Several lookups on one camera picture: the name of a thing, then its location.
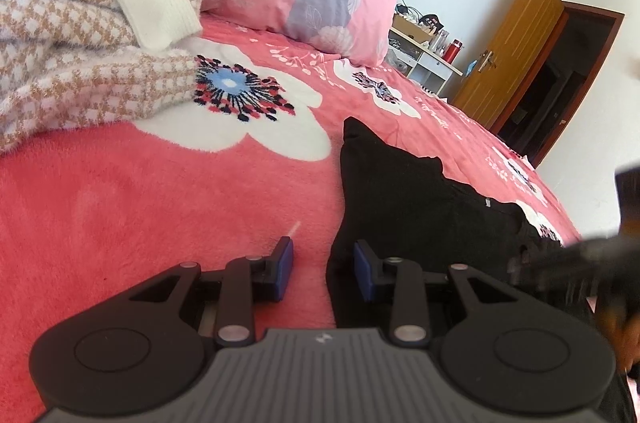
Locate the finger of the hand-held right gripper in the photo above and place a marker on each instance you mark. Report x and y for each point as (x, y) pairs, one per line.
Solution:
(575, 265)

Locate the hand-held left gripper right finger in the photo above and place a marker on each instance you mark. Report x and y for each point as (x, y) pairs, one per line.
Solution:
(363, 270)

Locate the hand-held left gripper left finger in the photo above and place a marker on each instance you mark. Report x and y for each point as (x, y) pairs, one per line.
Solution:
(284, 270)

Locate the black garment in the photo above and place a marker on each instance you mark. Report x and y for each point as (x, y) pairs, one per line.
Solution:
(400, 203)

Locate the pink floral blanket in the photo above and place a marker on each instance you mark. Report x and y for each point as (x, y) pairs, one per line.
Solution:
(150, 203)

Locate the wooden door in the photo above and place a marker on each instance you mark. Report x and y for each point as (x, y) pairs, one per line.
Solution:
(515, 43)

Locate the blue face mask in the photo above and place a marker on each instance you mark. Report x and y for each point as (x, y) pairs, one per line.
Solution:
(472, 68)

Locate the white desk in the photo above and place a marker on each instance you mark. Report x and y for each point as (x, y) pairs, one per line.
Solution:
(430, 65)

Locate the red thermos bottle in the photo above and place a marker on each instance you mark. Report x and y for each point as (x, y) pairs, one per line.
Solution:
(454, 51)

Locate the cardboard box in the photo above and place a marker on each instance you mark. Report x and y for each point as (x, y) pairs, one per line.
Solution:
(411, 30)

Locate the black cap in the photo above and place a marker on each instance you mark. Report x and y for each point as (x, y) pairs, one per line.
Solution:
(431, 23)

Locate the houndstooth coat with white fleece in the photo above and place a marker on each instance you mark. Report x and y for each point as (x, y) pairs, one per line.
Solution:
(60, 68)

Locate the dark red door frame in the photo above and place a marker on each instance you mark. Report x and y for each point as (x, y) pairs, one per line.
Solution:
(595, 10)

